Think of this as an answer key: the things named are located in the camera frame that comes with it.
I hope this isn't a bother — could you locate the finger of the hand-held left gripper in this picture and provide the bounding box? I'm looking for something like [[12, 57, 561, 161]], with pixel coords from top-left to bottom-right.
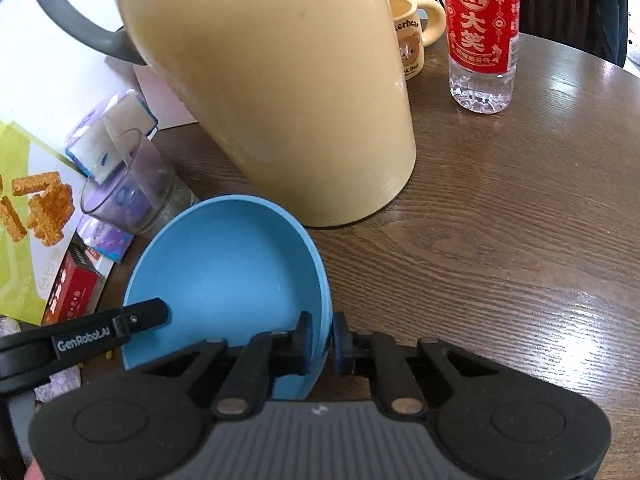
[[112, 297, 169, 338]]

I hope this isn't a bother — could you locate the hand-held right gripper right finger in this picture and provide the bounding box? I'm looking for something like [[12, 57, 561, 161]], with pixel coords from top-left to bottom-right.
[[331, 311, 501, 416]]

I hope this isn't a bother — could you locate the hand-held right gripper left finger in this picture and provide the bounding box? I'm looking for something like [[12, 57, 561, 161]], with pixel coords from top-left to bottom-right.
[[142, 311, 315, 418]]

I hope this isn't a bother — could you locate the blue bowl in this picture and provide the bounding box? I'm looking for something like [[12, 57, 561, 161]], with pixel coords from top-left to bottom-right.
[[121, 195, 333, 402]]

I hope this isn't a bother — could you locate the red box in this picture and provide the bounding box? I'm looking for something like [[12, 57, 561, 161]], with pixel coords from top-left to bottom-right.
[[40, 240, 113, 328]]

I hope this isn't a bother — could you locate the green snack box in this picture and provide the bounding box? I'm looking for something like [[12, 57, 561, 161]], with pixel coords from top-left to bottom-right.
[[0, 120, 93, 326]]

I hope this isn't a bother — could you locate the clear glass cup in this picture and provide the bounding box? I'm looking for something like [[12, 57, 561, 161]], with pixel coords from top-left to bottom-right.
[[80, 122, 201, 241]]

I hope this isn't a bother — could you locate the pink box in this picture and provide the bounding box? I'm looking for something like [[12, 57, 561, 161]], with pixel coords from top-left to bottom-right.
[[105, 55, 198, 128]]

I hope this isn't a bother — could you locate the yellow thermos jug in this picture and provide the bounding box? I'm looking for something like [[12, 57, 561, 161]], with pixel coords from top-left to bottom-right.
[[27, 0, 418, 228]]

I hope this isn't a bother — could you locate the yellow bear mug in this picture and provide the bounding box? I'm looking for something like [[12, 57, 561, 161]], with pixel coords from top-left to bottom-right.
[[387, 0, 446, 82]]

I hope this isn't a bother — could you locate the red label water bottle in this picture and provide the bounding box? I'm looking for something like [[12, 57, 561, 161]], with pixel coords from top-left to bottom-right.
[[437, 0, 522, 116]]

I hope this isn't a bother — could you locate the dark wooden chair with jacket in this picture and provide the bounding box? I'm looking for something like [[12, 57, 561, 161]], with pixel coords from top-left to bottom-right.
[[590, 0, 632, 68]]

